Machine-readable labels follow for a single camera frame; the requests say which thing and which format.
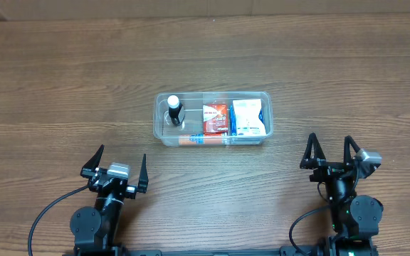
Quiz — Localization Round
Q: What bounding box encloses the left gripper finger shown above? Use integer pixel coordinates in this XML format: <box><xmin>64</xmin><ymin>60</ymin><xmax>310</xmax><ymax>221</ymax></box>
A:
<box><xmin>137</xmin><ymin>154</ymin><xmax>149</xmax><ymax>193</ymax></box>
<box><xmin>80</xmin><ymin>144</ymin><xmax>105</xmax><ymax>178</ymax></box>

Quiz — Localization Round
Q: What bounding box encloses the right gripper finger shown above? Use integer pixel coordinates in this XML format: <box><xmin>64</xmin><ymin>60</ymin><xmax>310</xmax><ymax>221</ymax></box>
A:
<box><xmin>343</xmin><ymin>135</ymin><xmax>360</xmax><ymax>164</ymax></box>
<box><xmin>300</xmin><ymin>132</ymin><xmax>326</xmax><ymax>169</ymax></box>

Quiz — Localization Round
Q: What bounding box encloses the orange tablet tube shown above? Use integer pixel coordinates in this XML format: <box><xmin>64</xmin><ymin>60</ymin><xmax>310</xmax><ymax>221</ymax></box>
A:
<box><xmin>178</xmin><ymin>133</ymin><xmax>227</xmax><ymax>146</ymax></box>

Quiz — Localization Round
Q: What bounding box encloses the white medicine box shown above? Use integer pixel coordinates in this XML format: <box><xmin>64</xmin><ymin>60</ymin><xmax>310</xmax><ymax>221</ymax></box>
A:
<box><xmin>233</xmin><ymin>99</ymin><xmax>266</xmax><ymax>137</ymax></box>

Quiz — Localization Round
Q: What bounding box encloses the dark bottle white cap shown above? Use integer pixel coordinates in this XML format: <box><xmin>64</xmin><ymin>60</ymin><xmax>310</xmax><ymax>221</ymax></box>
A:
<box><xmin>167</xmin><ymin>95</ymin><xmax>185</xmax><ymax>126</ymax></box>

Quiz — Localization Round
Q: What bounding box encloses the blue medicine box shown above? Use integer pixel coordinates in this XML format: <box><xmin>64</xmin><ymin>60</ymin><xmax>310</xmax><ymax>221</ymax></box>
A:
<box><xmin>230</xmin><ymin>106</ymin><xmax>264</xmax><ymax>144</ymax></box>

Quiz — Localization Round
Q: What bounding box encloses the red medicine box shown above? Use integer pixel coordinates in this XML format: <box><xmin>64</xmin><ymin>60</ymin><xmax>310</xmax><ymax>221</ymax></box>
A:
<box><xmin>202</xmin><ymin>104</ymin><xmax>228</xmax><ymax>134</ymax></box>

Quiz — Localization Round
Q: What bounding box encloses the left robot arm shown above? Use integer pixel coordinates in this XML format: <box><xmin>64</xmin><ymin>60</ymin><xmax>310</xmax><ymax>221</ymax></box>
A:
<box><xmin>70</xmin><ymin>146</ymin><xmax>149</xmax><ymax>255</ymax></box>

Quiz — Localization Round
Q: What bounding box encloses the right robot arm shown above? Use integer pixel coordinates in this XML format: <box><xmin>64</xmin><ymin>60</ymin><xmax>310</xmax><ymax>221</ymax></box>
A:
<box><xmin>298</xmin><ymin>133</ymin><xmax>384</xmax><ymax>255</ymax></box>

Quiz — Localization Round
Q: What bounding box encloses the clear plastic container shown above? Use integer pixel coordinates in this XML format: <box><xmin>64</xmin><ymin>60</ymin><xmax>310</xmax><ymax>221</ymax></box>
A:
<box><xmin>153</xmin><ymin>91</ymin><xmax>273</xmax><ymax>146</ymax></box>

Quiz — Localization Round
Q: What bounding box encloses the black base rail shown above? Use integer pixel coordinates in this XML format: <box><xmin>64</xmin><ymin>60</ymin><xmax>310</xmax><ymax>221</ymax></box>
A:
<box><xmin>62</xmin><ymin>242</ymin><xmax>379</xmax><ymax>256</ymax></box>

